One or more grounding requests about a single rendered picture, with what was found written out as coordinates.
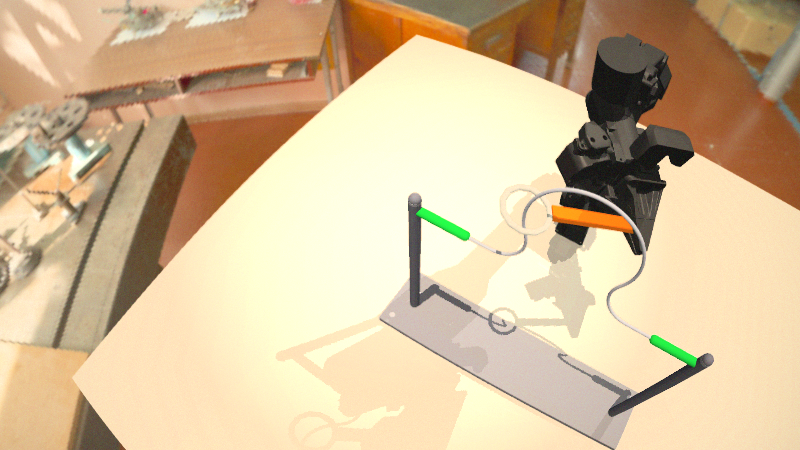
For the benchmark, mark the grey and green bent wire on two posts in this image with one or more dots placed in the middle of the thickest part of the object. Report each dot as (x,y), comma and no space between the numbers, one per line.
(512,360)

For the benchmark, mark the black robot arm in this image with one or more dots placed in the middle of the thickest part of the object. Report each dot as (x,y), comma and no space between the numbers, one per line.
(628,80)

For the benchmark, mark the white ring with orange handle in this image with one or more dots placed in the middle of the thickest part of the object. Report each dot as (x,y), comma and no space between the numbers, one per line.
(563,215)

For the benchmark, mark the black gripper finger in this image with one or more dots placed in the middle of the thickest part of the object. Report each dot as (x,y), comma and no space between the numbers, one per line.
(642,196)
(620,203)

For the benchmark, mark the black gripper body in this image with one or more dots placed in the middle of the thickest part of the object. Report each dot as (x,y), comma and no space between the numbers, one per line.
(643,150)

